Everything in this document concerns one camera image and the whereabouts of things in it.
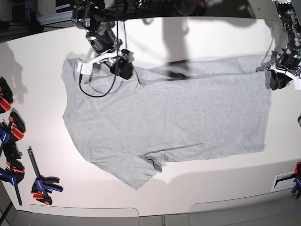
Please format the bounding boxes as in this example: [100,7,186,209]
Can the clamp at lower left edge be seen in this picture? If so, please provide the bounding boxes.
[0,142,26,206]

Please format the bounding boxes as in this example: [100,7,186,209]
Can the grey T-shirt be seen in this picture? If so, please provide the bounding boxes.
[61,55,271,189]

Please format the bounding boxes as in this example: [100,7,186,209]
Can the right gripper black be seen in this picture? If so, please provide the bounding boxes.
[109,56,133,80]

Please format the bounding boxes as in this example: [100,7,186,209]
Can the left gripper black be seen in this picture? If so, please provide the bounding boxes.
[269,71,292,90]

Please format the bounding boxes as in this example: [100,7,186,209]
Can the bar clamp on table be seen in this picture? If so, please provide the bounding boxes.
[27,147,63,206]

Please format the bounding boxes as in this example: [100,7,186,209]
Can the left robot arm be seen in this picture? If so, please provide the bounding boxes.
[267,0,301,90]

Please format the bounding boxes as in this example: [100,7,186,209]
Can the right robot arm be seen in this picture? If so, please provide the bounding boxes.
[71,0,132,80]

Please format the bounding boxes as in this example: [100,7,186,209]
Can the clamp at middle left edge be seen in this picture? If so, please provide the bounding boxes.
[0,111,26,165]

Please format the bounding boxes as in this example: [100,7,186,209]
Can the dark object at right edge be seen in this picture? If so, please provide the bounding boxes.
[297,116,301,127]

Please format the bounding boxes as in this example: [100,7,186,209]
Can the aluminium rail behind table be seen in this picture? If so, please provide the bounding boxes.
[37,11,72,25]

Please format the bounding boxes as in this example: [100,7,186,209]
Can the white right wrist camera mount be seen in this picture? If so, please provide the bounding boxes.
[77,49,134,75]

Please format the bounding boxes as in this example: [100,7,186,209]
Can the clamp at upper left edge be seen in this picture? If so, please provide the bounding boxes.
[0,77,13,113]

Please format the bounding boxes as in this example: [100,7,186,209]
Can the blue clamp at right edge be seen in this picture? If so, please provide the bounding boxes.
[291,162,301,199]

